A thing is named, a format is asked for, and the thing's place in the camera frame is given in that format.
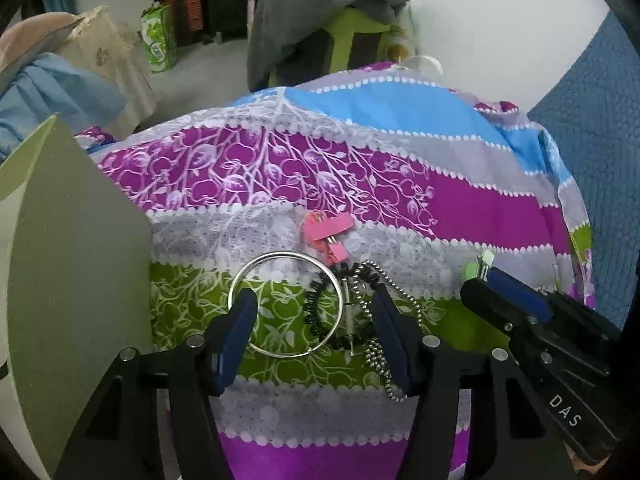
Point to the silver pin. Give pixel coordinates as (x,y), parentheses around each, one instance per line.
(350,310)

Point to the striped floral cloth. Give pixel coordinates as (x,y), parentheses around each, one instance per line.
(375,170)

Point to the black suitcase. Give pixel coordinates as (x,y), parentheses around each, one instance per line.
(227,5)

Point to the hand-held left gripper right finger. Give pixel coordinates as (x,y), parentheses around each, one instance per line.
(395,347)

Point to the green stool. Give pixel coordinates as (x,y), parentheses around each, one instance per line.
(345,35)

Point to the green cardboard box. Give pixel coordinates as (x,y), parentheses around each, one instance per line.
(80,285)

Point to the pink pillow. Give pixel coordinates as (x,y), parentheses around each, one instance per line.
(35,35)

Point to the beige floral cloth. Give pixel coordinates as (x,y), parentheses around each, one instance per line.
(110,55)

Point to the small blue quilted cushion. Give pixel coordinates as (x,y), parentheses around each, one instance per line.
(605,160)

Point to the green printed bag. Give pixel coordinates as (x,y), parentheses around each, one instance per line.
(159,37)

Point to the pink hair clip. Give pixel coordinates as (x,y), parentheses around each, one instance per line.
(327,232)

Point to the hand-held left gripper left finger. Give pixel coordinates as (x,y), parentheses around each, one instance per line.
(235,342)

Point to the green hair clip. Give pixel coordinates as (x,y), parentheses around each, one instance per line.
(472,267)

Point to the silver bangle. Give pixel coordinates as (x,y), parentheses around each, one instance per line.
(280,256)

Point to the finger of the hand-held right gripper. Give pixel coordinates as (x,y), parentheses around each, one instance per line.
(522,297)
(492,307)

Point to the light blue cloth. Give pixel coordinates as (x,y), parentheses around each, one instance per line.
(55,90)

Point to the grey hoodie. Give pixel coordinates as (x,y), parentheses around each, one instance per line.
(310,5)

